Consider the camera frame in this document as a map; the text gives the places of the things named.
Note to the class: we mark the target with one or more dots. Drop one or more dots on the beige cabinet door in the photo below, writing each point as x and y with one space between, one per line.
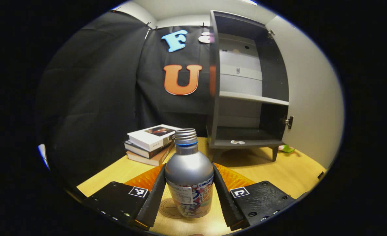
311 98

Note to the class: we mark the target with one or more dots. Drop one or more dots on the white book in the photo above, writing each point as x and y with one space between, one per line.
151 134

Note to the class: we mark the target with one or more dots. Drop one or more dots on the dark grey book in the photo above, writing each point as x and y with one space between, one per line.
138 149

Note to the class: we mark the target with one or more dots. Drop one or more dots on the black backdrop cloth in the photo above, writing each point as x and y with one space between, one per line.
92 98

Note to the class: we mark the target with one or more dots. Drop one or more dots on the ceiling light panel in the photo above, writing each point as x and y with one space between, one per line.
249 2

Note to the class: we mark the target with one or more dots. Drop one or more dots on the pink and green plush toy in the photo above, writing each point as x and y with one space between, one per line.
286 149

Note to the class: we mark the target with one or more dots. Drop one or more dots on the round brown coaster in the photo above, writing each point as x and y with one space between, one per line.
167 208

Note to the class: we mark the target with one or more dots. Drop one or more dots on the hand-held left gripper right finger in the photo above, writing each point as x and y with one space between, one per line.
224 200

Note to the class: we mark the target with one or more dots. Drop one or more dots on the dark grey cabinet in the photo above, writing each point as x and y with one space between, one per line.
214 82

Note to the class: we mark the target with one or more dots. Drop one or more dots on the grey cabinet shelf board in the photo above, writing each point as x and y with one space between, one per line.
246 97

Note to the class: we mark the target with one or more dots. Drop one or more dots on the silver bottle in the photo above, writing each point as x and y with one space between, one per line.
188 170

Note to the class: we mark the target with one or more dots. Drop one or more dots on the brown book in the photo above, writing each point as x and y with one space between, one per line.
147 160

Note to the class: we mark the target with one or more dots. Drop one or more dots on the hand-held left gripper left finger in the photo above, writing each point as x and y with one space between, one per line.
156 196

